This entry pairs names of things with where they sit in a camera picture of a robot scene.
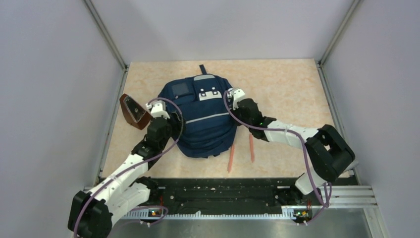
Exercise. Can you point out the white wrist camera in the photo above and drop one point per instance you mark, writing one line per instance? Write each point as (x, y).
(157, 109)
(235, 95)

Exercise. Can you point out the orange pen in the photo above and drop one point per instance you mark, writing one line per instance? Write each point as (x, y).
(231, 157)
(251, 144)

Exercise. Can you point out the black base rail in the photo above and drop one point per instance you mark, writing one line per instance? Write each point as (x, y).
(232, 196)

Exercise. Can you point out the brown wedge stand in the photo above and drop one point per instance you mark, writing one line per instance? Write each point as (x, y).
(133, 112)

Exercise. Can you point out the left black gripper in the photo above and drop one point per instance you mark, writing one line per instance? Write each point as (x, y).
(177, 126)

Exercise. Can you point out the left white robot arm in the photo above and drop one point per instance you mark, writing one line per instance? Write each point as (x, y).
(94, 213)

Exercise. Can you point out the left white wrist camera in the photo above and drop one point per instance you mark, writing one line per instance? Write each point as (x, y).
(157, 109)

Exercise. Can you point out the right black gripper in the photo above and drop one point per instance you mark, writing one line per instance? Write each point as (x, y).
(235, 112)

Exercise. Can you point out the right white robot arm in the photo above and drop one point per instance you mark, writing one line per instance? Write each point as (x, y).
(326, 154)

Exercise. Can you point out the navy blue backpack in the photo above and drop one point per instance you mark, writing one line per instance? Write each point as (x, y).
(209, 130)

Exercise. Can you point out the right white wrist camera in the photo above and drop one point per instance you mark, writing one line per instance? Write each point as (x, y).
(235, 95)

